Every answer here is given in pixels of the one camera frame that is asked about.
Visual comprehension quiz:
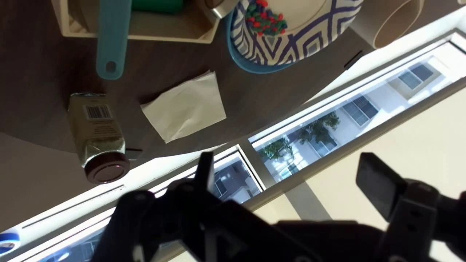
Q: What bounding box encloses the round dark wooden table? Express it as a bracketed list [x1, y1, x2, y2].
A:
[0, 0, 466, 159]

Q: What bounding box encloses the small blue object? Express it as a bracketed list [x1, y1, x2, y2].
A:
[0, 232, 20, 257]

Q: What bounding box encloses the white box on table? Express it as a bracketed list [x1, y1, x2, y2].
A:
[139, 72, 228, 146]

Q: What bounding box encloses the small black flat object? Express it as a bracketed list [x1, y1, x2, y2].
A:
[345, 48, 365, 70]

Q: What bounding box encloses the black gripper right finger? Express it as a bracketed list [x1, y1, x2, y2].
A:
[355, 152, 466, 262]

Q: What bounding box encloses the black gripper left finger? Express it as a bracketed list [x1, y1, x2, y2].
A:
[91, 152, 292, 262]

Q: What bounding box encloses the green cylinder block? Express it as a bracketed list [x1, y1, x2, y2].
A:
[129, 0, 187, 15]

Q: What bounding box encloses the teal plastic scooper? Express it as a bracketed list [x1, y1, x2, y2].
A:
[94, 0, 133, 82]

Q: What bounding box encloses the colourful cereal pile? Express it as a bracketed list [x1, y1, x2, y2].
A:
[244, 0, 291, 38]

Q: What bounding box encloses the white roller blind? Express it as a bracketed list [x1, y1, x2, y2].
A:
[251, 86, 466, 262]

